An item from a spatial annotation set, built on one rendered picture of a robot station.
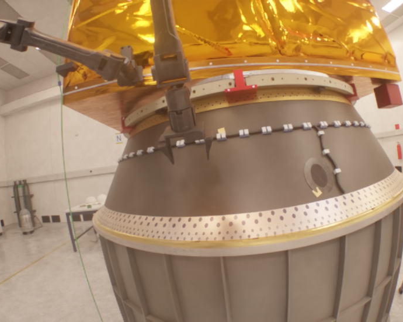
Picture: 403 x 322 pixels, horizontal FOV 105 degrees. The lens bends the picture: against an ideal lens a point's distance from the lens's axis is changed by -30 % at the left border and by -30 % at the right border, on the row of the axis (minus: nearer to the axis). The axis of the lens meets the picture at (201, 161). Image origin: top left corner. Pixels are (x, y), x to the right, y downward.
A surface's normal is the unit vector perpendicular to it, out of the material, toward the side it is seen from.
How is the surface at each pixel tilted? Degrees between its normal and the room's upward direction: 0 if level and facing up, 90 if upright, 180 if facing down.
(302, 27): 107
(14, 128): 90
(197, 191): 62
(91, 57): 127
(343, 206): 43
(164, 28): 112
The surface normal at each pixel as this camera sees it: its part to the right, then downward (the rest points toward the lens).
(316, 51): 0.08, 0.58
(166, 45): -0.04, 0.37
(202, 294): -0.36, 0.03
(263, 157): -0.19, -0.46
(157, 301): -0.55, 0.06
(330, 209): -0.08, -0.74
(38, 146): 0.05, -0.03
